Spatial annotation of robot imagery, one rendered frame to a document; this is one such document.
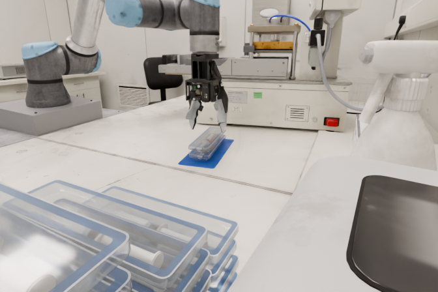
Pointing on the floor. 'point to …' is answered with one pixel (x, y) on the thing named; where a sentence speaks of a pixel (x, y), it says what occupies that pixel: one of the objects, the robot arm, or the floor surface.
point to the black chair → (152, 80)
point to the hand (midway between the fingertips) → (208, 126)
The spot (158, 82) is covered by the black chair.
